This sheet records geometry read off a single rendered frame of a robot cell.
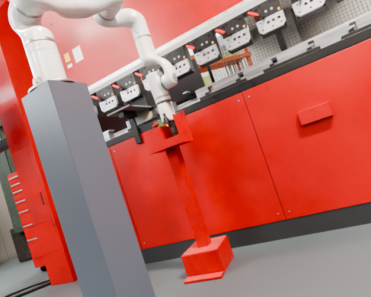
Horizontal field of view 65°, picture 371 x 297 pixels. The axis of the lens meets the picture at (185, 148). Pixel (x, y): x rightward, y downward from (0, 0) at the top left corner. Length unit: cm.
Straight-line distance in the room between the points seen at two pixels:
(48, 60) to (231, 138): 98
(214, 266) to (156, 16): 153
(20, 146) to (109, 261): 161
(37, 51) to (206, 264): 119
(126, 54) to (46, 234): 146
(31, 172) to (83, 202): 141
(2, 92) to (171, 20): 144
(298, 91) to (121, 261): 115
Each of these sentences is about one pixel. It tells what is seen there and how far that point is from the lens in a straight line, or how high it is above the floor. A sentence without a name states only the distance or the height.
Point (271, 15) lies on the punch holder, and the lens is 181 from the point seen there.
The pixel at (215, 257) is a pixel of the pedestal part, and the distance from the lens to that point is 151.
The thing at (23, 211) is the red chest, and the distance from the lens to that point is 326.
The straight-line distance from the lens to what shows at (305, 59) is 163.
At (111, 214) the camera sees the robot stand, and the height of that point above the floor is 47.
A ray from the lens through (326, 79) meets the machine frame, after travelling 161.
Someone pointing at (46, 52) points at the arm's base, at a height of 113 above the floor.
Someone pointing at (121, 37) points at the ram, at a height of 152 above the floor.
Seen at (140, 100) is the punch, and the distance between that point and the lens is 208.
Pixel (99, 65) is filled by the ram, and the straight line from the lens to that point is 228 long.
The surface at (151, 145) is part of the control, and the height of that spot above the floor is 70.
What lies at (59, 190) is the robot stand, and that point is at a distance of 119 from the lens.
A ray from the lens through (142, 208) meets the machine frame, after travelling 200.
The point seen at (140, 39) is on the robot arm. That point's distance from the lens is 161.
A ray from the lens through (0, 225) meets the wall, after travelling 563.
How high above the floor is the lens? 56
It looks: 3 degrees up
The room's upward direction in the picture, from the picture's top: 19 degrees counter-clockwise
